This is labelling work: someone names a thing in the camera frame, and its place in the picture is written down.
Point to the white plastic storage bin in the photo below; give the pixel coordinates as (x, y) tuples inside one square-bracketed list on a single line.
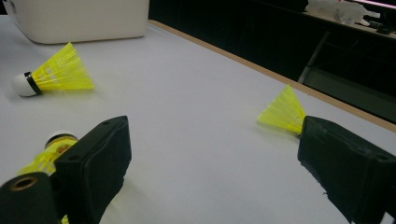
[(81, 18)]

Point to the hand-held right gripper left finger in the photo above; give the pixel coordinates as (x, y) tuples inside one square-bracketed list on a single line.
[(90, 168)]

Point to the yellow plastic shuttlecock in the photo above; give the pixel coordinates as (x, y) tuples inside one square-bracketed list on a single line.
[(283, 112), (62, 73), (46, 158)]

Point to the white metal stand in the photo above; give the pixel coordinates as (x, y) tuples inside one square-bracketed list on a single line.
[(348, 90)]

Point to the pink light strip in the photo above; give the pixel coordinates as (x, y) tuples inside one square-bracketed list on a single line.
[(376, 3)]

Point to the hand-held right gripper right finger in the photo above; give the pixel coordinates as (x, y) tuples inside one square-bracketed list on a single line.
[(351, 168)]

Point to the white crumpled bag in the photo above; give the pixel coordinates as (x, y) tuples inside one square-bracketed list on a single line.
[(339, 11)]

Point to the small black items on desk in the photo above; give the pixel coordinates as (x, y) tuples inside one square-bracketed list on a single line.
[(381, 28)]

